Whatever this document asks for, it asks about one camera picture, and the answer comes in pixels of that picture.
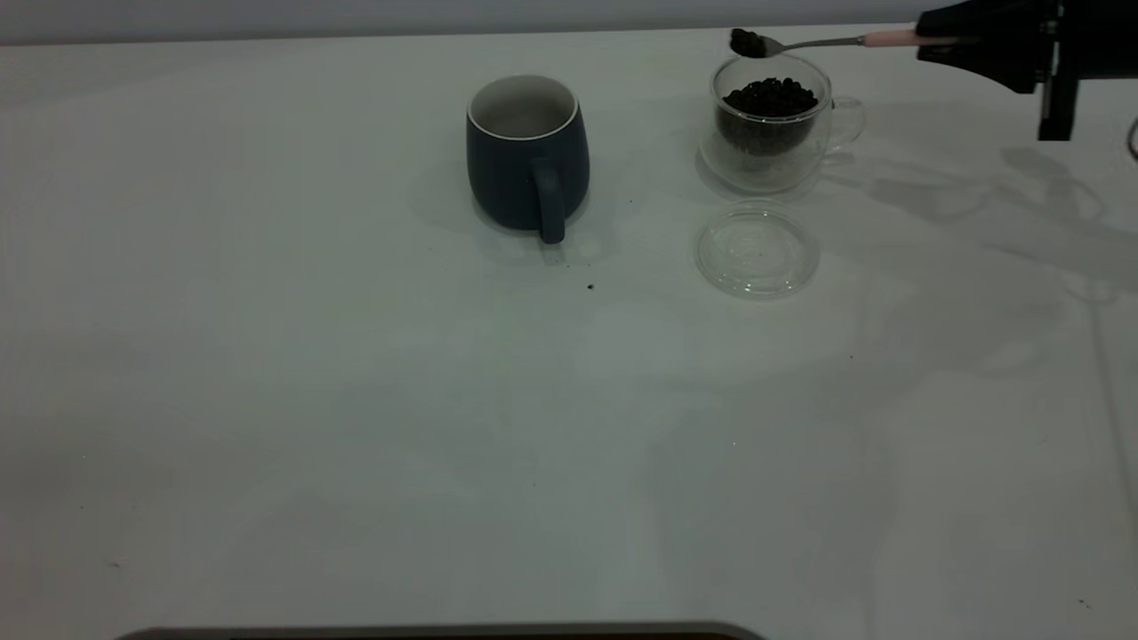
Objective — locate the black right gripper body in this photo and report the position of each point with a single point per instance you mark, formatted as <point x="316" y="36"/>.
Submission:
<point x="1102" y="40"/>

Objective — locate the dark grey-blue ceramic mug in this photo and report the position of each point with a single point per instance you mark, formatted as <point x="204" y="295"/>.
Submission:
<point x="511" y="178"/>

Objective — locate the dark beans heap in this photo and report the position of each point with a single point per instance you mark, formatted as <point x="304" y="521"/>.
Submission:
<point x="766" y="111"/>

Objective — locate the clear glass saucer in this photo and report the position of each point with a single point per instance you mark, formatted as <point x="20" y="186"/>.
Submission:
<point x="756" y="267"/>

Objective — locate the spoonful of dark beans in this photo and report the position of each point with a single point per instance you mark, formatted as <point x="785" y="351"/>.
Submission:
<point x="747" y="43"/>

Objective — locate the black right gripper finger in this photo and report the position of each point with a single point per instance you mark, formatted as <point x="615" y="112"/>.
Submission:
<point x="1005" y="62"/>
<point x="987" y="20"/>

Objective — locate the clear double-wall glass cup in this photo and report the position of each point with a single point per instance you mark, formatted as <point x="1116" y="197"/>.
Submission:
<point x="769" y="173"/>

